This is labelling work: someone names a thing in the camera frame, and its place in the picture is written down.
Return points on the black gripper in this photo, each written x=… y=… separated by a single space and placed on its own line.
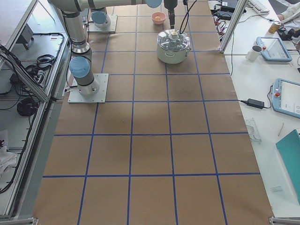
x=169 y=4

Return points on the glass pot lid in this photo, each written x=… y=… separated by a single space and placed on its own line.
x=172 y=40

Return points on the person forearm white sleeve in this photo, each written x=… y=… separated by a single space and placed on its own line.
x=291 y=13

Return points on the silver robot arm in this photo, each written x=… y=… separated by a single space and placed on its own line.
x=80 y=65
x=100 y=18

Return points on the pale green cooking pot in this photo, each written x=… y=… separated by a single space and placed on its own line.
x=172 y=57

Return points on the pink bowl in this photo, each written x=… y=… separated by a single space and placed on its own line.
x=162 y=16

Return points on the black electronics box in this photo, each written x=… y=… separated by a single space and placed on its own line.
x=228 y=5

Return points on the white keyboard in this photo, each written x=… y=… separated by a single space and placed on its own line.
x=258 y=7

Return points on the white mug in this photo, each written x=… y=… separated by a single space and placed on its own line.
x=254 y=53

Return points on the yellow drink can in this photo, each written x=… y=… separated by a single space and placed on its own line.
x=274 y=27

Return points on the far teach pendant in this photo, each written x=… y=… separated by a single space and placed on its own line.
x=273 y=49

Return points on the teach pendant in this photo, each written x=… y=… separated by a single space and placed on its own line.
x=273 y=49
x=285 y=97

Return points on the black power adapter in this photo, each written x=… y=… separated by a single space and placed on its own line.
x=254 y=103

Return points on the near teach pendant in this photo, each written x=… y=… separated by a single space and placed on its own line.
x=285 y=97

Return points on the clear plastic holder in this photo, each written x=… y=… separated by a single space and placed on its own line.
x=253 y=131

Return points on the grey box on shelf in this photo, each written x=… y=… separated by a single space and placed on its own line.
x=26 y=37

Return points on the teal folder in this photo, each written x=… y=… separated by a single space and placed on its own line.
x=289 y=149

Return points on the small white label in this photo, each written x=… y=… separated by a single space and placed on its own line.
x=277 y=188

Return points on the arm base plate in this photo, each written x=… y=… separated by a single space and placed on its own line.
x=110 y=29
x=93 y=93

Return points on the aluminium frame post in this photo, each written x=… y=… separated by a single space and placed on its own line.
x=232 y=25

